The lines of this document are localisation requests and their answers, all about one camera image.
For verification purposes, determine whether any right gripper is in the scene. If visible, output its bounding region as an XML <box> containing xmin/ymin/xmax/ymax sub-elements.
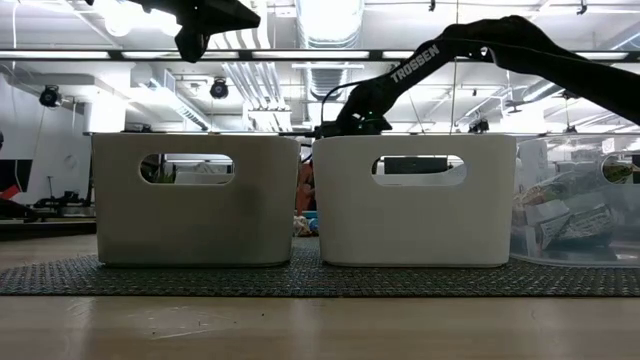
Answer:
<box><xmin>313</xmin><ymin>119</ymin><xmax>394</xmax><ymax>139</ymax></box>

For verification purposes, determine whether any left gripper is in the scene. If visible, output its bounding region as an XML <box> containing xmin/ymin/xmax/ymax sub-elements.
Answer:
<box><xmin>142</xmin><ymin>0</ymin><xmax>261</xmax><ymax>35</ymax></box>

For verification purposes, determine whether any person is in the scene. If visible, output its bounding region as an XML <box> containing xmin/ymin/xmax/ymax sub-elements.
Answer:
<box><xmin>297</xmin><ymin>159</ymin><xmax>317</xmax><ymax>215</ymax></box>

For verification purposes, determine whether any white plastic bin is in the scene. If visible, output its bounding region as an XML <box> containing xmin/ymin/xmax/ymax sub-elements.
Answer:
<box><xmin>312</xmin><ymin>134</ymin><xmax>519</xmax><ymax>269</ymax></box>

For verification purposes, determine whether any dark woven placemat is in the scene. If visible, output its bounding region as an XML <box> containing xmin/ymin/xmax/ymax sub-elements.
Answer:
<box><xmin>0</xmin><ymin>237</ymin><xmax>640</xmax><ymax>299</ymax></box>

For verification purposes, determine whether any frosted translucent plastic bin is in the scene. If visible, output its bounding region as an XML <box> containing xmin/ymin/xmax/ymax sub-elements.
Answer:
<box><xmin>91</xmin><ymin>132</ymin><xmax>302</xmax><ymax>268</ymax></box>

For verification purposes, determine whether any black equipment on workbench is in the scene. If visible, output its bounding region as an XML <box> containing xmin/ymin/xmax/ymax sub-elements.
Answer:
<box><xmin>33</xmin><ymin>189</ymin><xmax>96</xmax><ymax>217</ymax></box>

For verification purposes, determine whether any clear plastic bin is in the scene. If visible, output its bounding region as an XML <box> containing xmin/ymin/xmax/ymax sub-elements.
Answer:
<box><xmin>509</xmin><ymin>134</ymin><xmax>640</xmax><ymax>269</ymax></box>

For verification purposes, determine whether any black computer monitor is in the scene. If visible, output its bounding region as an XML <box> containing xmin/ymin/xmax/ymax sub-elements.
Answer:
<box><xmin>0</xmin><ymin>159</ymin><xmax>34</xmax><ymax>194</ymax></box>

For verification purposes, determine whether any dark low workbench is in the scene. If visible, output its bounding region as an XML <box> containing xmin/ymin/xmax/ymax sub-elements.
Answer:
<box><xmin>0</xmin><ymin>215</ymin><xmax>97</xmax><ymax>242</ymax></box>

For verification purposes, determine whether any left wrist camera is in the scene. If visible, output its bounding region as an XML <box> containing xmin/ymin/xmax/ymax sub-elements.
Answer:
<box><xmin>174</xmin><ymin>27</ymin><xmax>209</xmax><ymax>64</ymax></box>

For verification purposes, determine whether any thin dark horizontal rail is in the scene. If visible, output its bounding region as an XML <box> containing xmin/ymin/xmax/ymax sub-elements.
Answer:
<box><xmin>82</xmin><ymin>129</ymin><xmax>640</xmax><ymax>139</ymax></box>

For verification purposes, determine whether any round silver air duct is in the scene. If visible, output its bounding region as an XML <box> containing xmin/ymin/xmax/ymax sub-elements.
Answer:
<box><xmin>294</xmin><ymin>0</ymin><xmax>366</xmax><ymax>50</ymax></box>

